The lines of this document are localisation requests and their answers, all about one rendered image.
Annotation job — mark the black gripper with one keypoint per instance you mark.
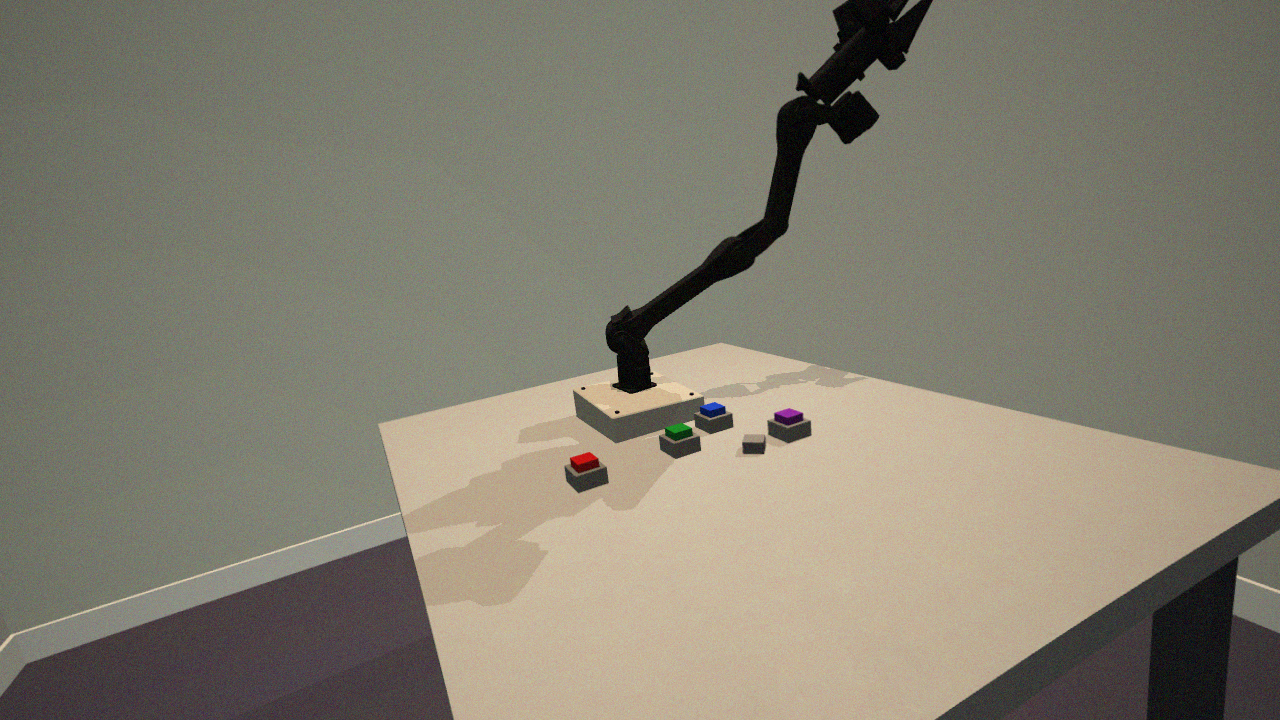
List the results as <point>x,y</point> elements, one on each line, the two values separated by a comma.
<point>878,38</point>

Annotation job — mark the green button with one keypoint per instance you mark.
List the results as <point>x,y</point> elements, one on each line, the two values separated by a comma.
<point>679,440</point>

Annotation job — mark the red button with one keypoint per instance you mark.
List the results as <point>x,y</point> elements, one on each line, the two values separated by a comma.
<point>586,472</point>

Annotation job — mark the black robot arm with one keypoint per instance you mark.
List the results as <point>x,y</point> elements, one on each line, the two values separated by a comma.
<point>850,116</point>

